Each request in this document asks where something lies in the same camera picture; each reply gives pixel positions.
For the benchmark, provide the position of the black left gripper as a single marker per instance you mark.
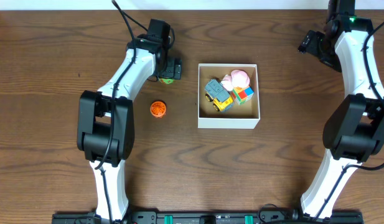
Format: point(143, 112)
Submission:
point(172, 71)

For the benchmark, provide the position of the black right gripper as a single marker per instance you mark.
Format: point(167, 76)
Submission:
point(311, 43)

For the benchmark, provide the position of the green patterned egg ball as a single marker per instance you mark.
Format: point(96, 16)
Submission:
point(166, 81)

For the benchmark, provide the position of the orange spiral disc toy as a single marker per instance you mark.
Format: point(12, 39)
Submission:
point(158, 109)

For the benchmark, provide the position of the yellow grey toy truck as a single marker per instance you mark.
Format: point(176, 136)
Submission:
point(218, 96)

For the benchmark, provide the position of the pink duck toy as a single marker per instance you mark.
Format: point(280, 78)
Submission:
point(236, 79)

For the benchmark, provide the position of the colourful puzzle cube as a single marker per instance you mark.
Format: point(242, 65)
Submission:
point(242, 95)

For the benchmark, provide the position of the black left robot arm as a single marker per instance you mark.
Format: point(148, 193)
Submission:
point(105, 130)

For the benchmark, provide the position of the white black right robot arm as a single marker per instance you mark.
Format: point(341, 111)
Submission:
point(355, 130)

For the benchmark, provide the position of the white cardboard box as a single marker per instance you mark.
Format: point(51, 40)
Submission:
point(245, 116)

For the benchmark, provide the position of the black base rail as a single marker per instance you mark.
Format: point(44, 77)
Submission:
point(265, 216)

